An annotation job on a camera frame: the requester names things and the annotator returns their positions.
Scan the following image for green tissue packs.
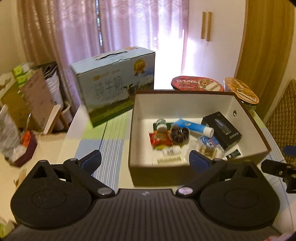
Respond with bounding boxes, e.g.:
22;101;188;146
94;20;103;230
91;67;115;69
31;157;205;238
13;62;34;88

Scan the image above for small white pill bottle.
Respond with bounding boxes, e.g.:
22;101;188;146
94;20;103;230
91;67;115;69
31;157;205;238
162;145;181;156

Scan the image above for white plastic bag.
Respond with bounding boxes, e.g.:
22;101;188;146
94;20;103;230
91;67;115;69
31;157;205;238
0;104;21;159

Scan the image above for quilted brown chair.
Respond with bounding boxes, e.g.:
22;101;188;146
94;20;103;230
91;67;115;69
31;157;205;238
265;78;295;153

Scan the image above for white plastic hair clip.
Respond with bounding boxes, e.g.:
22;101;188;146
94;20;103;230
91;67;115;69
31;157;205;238
152;156;186;166

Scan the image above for checkered tablecloth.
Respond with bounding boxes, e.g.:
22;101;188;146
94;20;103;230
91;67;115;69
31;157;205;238
56;105;134;191

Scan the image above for green round-label card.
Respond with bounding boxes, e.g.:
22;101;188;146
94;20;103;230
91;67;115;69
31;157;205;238
152;120;173;134

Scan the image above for red instant rice bowl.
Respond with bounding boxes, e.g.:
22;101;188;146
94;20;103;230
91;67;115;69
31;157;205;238
171;76;224;92

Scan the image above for blue hand cream tube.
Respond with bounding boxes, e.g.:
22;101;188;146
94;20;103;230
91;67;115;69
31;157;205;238
173;119;214;138

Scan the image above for orange instant noodle bowl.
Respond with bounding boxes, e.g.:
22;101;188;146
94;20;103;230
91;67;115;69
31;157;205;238
224;77;259;110

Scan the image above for purple curtain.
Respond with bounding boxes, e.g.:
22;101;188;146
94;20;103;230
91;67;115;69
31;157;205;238
16;1;189;113

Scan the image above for green lid white bottle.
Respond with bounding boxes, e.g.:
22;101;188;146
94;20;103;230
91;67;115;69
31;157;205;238
156;118;168;133

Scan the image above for brown cardboard boxes stack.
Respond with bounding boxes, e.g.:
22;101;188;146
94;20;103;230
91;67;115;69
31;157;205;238
1;69;54;132

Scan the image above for milk carton box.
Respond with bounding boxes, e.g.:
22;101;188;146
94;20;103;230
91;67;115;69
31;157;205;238
70;46;156;126

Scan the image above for wooden wall hooks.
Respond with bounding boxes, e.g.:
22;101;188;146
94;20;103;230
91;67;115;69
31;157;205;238
201;11;213;42

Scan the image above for black shaver box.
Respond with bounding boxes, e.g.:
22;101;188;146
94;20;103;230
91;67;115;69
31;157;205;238
201;111;242;151

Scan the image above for blue playing card case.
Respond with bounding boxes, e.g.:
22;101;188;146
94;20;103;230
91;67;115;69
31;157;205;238
199;136;220;148

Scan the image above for red snack packet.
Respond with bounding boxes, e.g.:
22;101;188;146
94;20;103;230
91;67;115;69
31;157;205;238
149;132;172;150

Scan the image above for brown white storage box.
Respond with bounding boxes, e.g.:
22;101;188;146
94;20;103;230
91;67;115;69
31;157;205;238
128;90;271;187

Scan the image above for cotton swab bag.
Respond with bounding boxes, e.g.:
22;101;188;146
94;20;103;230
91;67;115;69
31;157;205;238
196;139;224;160

